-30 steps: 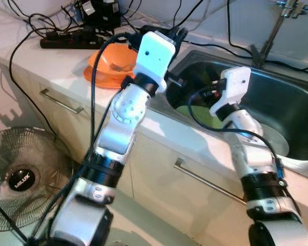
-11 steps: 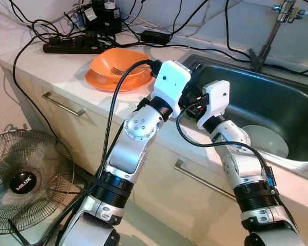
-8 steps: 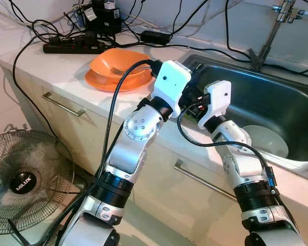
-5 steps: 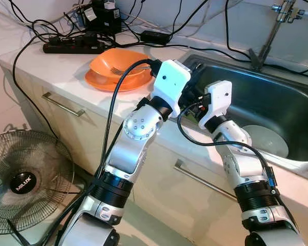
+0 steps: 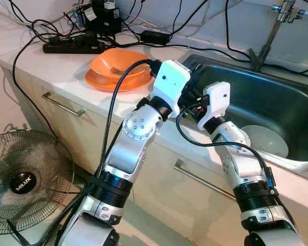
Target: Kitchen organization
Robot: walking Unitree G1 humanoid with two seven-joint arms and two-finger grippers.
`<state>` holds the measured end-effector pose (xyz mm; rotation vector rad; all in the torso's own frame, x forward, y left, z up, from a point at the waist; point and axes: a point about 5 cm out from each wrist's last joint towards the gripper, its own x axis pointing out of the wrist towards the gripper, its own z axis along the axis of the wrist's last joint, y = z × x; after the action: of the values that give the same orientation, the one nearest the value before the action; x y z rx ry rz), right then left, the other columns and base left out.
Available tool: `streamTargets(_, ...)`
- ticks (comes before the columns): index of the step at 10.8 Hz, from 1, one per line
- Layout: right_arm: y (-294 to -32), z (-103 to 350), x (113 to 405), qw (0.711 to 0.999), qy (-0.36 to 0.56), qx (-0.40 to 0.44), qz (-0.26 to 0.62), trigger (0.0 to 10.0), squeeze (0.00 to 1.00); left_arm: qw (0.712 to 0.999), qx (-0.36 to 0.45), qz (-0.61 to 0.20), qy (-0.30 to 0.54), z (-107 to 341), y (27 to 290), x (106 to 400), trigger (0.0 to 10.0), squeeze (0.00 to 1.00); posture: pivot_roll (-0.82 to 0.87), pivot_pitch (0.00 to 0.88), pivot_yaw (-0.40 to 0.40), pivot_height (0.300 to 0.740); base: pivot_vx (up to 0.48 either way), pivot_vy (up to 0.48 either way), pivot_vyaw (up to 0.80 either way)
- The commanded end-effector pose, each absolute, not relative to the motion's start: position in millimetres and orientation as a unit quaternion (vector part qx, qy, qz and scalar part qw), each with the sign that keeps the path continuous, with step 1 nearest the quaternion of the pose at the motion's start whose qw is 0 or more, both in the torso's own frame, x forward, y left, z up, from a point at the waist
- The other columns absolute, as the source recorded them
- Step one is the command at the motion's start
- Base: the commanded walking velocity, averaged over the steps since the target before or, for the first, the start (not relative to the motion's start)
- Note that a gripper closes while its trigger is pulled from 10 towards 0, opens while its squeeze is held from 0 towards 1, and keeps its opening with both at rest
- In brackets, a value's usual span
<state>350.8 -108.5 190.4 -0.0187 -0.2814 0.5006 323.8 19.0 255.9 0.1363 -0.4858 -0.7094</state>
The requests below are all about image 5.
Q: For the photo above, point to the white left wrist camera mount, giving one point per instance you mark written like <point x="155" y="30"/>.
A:
<point x="169" y="84"/>

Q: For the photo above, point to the black power adapter brick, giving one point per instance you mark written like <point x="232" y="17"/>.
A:
<point x="155" y="38"/>

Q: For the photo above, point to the orange plastic bowl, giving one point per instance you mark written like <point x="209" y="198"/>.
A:
<point x="105" y="60"/>

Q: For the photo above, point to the orange plastic plate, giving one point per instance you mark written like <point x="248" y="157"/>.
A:
<point x="100" y="84"/>

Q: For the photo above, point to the white bowl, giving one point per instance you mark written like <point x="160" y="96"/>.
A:
<point x="269" y="143"/>

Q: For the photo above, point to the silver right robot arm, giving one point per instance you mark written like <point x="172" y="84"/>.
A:
<point x="246" y="174"/>

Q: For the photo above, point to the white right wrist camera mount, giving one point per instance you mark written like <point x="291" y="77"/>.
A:
<point x="215" y="100"/>

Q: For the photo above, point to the black charger box white labels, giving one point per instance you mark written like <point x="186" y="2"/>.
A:
<point x="102" y="18"/>

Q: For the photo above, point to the beige kitchen base cabinet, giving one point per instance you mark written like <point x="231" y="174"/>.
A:
<point x="159" y="195"/>

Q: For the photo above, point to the stainless steel sink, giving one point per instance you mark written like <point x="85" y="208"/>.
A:
<point x="277" y="97"/>

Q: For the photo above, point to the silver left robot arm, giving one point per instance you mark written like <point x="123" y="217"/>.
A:
<point x="123" y="154"/>

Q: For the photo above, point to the chrome sink faucet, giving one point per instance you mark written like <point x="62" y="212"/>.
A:
<point x="269" y="36"/>

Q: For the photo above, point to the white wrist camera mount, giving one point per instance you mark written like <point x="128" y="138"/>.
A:
<point x="169" y="84"/>
<point x="215" y="100"/>

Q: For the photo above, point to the metal fork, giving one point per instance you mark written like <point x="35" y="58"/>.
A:
<point x="117" y="70"/>

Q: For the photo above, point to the black power strip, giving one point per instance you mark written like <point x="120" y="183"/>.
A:
<point x="72" y="47"/>

